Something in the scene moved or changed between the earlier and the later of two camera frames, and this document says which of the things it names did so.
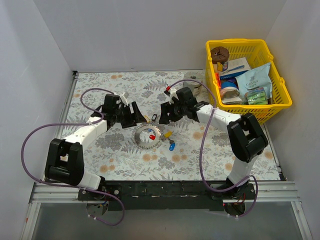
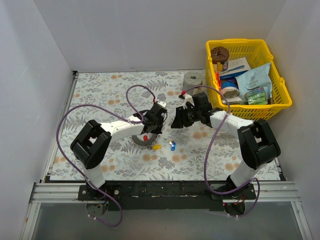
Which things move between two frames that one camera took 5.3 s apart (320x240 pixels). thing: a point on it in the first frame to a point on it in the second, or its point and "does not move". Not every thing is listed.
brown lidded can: (219, 56) does not move
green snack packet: (256, 96) does not move
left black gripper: (129, 114) to (155, 125)
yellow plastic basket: (242, 77) does not move
